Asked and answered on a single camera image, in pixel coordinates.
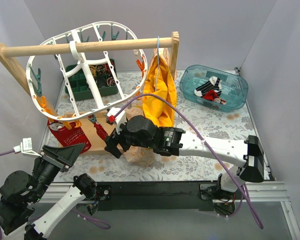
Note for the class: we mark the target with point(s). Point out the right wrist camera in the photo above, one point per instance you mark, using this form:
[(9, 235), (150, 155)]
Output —
[(116, 116)]

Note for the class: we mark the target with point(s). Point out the white orange patterned cloth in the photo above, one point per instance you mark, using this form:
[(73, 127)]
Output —
[(139, 155)]

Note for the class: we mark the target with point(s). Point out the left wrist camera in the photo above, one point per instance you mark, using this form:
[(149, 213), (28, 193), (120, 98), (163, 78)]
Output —
[(26, 148)]

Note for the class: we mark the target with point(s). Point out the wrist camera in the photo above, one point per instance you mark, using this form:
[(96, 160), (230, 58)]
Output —
[(116, 116), (26, 148)]

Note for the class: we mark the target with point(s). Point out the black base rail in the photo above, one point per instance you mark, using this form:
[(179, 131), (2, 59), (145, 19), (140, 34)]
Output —
[(158, 195)]

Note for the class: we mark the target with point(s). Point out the teal transparent plastic bin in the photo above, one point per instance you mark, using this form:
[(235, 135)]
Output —
[(234, 88)]

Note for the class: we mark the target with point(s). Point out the red christmas sock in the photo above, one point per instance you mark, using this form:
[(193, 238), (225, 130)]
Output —
[(69, 134), (101, 132), (212, 96)]

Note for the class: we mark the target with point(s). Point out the wooden clothes rack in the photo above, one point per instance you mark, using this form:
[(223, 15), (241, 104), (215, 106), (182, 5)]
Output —
[(16, 64)]

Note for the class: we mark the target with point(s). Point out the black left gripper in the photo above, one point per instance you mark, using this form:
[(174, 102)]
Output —
[(54, 161)]

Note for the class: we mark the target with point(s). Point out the white clip sock hanger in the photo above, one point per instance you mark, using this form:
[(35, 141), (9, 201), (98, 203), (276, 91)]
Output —
[(76, 50)]

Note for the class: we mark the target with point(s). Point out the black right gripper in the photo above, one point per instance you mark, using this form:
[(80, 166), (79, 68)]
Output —
[(117, 141)]

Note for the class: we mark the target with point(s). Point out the yellow garment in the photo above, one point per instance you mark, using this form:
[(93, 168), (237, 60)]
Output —
[(154, 109)]

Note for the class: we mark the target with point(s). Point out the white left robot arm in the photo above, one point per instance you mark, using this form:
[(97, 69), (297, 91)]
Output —
[(21, 189)]

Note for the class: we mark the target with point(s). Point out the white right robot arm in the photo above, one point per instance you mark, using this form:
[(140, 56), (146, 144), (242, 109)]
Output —
[(246, 156)]

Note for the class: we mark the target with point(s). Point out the blue wire hanger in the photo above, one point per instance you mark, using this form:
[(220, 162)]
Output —
[(158, 63)]

